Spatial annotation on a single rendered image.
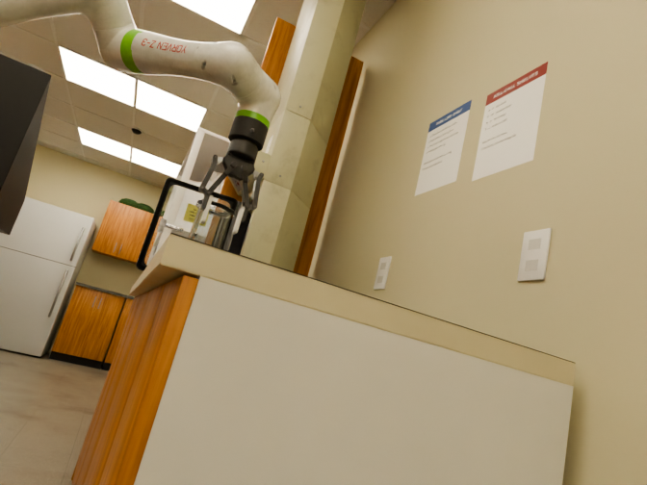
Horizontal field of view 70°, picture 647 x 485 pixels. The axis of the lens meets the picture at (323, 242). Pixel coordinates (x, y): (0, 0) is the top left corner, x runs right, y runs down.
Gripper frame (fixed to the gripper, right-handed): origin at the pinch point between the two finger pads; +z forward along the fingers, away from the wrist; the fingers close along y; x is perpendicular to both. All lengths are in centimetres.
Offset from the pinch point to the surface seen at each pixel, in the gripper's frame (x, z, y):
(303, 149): -48, -48, -29
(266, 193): -48, -25, -19
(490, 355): 56, 20, -38
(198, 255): 57, 18, 9
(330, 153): -85, -68, -52
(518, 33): 24, -73, -60
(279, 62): -85, -101, -15
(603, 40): 51, -54, -60
